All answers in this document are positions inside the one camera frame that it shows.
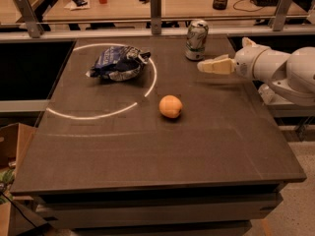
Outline green white 7up can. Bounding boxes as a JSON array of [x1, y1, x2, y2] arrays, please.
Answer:
[[185, 20, 209, 61]]

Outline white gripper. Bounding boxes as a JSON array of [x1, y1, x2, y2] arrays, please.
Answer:
[[197, 37, 271, 81]]

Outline blue crumpled chip bag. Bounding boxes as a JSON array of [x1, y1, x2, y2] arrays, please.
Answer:
[[86, 46, 151, 82]]

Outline middle metal rail bracket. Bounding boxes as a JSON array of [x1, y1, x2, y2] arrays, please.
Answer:
[[150, 0, 161, 34]]

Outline black cable on floor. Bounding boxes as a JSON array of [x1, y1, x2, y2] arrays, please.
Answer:
[[0, 190, 45, 236]]

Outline black cable on desk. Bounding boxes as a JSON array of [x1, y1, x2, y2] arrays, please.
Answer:
[[232, 0, 265, 13]]

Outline right metal rail bracket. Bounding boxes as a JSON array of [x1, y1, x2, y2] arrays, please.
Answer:
[[269, 0, 293, 31]]

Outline metal rail bracket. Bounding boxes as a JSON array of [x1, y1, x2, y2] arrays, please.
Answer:
[[269, 0, 293, 31], [150, 0, 161, 34], [14, 0, 43, 38]]

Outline black mesh cup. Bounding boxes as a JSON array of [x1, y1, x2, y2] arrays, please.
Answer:
[[213, 0, 228, 10]]

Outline orange fruit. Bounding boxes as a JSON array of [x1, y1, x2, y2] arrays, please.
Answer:
[[158, 95, 183, 119]]

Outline left metal rail bracket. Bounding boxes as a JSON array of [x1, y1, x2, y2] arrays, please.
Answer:
[[14, 0, 43, 38]]

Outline brown cardboard box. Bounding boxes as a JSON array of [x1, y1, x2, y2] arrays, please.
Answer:
[[0, 123, 46, 236]]

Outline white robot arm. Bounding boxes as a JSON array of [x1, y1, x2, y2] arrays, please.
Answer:
[[197, 37, 315, 106]]

